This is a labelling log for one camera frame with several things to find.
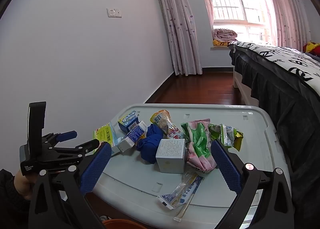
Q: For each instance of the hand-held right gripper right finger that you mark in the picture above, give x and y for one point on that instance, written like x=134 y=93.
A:
x=226 y=166

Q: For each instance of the pink dotted curtain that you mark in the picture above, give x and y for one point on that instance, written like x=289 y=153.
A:
x=180 y=31
x=287 y=14

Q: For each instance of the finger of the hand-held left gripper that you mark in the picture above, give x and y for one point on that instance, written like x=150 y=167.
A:
x=87 y=147
x=68 y=135

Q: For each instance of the clear printed plastic wrapper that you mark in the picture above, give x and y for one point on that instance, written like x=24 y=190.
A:
x=180 y=192

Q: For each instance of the blue white carton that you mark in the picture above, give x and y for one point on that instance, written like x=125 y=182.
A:
x=136 y=134

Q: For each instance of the folded pink quilt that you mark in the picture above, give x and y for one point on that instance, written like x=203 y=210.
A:
x=225 y=34

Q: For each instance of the bed with dark skirt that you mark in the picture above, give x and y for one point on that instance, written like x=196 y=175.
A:
x=275 y=99

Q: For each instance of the orange plastic bin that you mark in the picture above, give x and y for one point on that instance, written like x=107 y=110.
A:
x=120 y=225

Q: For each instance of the grey plastic storage box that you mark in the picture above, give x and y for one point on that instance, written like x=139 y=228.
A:
x=250 y=131

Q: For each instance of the green foil wrapper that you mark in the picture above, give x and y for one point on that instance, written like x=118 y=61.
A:
x=228 y=136

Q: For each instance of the blue cloth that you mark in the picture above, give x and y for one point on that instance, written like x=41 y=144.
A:
x=150 y=144

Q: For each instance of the red yellow plush toy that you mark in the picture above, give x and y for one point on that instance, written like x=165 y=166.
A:
x=312 y=48

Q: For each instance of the yellow green packet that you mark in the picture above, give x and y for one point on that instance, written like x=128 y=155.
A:
x=103 y=132

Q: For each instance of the person's left hand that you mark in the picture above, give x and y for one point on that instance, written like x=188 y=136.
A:
x=22 y=184

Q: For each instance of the clear plastic straw sleeve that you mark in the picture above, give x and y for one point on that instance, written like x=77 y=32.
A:
x=181 y=212

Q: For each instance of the black white printed blanket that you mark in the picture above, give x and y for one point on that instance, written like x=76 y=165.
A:
x=280 y=56

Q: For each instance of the green pink wrapper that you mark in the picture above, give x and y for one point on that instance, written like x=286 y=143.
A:
x=197 y=139

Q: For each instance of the yellow red snack pouch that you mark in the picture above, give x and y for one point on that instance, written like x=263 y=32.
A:
x=163 y=121

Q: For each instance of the white square box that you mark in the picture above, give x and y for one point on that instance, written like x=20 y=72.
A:
x=171 y=154

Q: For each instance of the person's left forearm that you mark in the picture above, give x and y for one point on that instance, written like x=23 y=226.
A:
x=10 y=206

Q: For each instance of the white window sill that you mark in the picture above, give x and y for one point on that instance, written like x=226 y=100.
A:
x=220 y=48

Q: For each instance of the white wall socket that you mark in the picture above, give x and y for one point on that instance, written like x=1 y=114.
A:
x=114 y=12

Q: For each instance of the small blue carton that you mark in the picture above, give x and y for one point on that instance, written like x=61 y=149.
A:
x=127 y=121

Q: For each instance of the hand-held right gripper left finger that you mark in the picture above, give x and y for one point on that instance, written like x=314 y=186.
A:
x=96 y=166

